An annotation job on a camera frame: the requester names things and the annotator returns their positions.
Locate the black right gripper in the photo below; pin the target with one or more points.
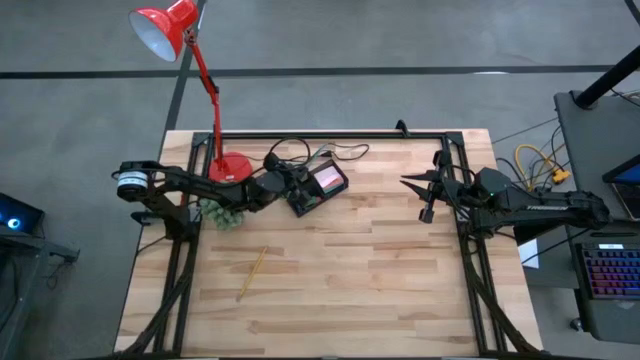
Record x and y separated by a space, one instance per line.
445 192

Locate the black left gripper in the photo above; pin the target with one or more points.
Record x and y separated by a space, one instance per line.
292 182

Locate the pink sticky note pad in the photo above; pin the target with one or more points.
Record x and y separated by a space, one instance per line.
328 177

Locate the green sticky note pad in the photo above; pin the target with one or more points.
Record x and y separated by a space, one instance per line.
341 189

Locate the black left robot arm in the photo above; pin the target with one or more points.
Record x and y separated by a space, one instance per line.
210 190

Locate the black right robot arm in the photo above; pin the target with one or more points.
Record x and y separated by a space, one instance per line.
530 207

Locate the black mesh desk organizer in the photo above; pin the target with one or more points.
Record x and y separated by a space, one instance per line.
330 197

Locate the small black clamp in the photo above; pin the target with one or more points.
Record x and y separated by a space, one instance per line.
402 127

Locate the red desk lamp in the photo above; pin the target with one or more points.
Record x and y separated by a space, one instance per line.
230 167

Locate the yellow pencil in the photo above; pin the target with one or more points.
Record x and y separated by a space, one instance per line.
252 274

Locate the white paper sheet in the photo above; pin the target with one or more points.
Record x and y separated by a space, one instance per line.
530 252

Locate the grey desk with pole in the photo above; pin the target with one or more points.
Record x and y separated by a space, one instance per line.
595 150

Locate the laptop with blue screen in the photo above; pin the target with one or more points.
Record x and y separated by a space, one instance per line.
627 187

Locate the black pole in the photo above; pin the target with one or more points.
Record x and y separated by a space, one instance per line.
605 82

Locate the backlit keyboard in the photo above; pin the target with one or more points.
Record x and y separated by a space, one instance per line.
612 272

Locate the grey desk with keyboard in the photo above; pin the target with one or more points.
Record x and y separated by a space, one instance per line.
610 320

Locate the computer with blue light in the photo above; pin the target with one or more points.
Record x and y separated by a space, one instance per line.
17 215

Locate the dark grey side desk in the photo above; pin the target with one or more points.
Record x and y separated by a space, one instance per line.
20 280

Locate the black aluminium table frame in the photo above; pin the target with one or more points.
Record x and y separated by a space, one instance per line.
325 135

